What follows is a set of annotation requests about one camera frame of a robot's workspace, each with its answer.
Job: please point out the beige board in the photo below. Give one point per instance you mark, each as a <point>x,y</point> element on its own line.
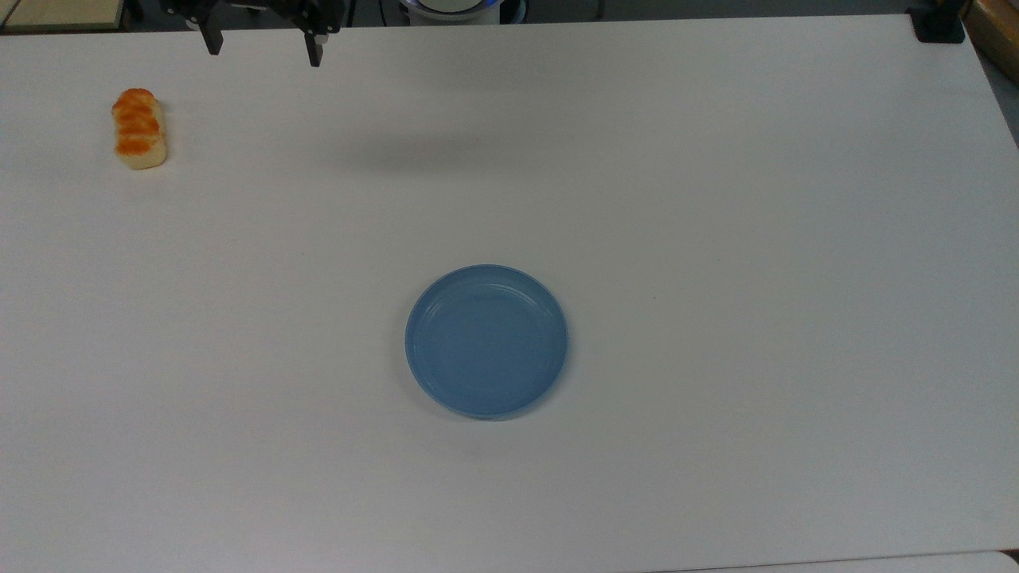
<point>60,12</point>

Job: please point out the brown wooden box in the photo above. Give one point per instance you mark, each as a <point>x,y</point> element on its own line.
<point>995,32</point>

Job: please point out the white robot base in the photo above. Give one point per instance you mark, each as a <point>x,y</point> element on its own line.
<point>458,8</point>

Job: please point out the blue round plate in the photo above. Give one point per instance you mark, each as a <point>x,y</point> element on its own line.
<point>486,342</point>

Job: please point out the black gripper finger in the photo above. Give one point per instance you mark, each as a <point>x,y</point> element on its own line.
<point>314,49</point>
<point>212,40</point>

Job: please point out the orange glazed bread loaf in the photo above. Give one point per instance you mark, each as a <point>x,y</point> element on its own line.
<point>139,129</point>

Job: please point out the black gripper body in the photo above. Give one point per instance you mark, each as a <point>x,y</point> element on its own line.
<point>263,11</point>

